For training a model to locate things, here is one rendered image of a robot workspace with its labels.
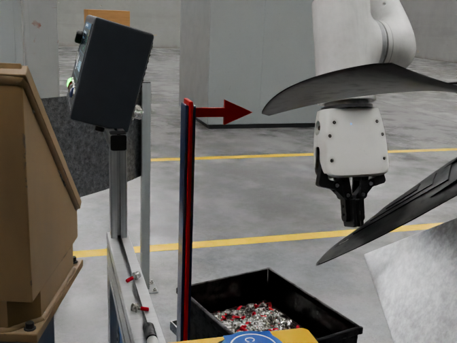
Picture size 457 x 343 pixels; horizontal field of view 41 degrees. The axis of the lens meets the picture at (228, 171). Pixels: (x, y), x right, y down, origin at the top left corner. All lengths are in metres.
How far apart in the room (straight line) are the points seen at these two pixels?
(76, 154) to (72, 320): 0.73
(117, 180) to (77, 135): 1.27
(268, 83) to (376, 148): 6.03
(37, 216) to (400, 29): 0.57
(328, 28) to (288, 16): 6.05
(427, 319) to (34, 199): 0.43
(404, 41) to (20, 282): 0.61
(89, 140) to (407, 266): 1.86
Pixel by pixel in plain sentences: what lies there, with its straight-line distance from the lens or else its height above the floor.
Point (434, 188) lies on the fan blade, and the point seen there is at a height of 1.07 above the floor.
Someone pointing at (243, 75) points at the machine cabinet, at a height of 0.60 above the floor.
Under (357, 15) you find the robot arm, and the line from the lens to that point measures 0.90.
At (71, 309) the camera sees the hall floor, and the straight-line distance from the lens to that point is 2.78.
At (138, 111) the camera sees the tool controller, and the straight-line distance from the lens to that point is 1.19.
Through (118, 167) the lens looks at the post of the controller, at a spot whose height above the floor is 0.99.
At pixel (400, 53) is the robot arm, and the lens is 0.93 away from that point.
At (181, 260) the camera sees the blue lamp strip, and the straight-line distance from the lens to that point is 0.61.
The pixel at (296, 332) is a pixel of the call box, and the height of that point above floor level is 1.07.
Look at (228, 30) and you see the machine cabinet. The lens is 6.71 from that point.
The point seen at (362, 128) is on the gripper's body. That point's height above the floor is 1.12.
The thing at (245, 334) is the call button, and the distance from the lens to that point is 0.39.
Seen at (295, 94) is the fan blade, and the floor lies 1.20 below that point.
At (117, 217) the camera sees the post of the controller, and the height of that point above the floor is 0.90.
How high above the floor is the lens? 1.27
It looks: 15 degrees down
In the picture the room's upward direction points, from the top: 2 degrees clockwise
